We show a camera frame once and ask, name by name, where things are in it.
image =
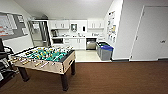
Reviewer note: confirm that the large colourful wall poster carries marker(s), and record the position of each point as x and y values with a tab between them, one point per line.
111	23

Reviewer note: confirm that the white door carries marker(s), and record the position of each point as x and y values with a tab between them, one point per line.
150	33

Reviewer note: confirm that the white drawer stack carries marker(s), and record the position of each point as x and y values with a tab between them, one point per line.
66	41
100	40

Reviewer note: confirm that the stainless steel refrigerator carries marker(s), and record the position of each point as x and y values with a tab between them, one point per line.
40	33

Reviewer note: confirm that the stainless steel dishwasher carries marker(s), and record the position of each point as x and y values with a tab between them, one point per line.
91	44

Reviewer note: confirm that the blue recycling bin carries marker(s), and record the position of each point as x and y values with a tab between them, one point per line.
98	43

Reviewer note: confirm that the green foosball table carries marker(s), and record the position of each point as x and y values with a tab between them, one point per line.
46	58

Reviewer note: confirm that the large white pinned paper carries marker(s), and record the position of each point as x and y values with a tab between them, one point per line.
4	25

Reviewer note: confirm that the grey crumpled bundle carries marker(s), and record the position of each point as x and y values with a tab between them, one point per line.
41	17

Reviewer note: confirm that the grey bulletin board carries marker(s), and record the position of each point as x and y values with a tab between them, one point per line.
13	25

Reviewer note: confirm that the white two-door sink cabinet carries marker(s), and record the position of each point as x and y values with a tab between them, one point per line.
77	43

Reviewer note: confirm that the white wall cabinet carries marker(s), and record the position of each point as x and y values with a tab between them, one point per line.
59	24
96	24

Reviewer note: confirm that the white paper note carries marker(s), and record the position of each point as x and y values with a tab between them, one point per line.
35	25

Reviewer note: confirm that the grey bin blue lid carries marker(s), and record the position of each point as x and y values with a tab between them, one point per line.
106	54

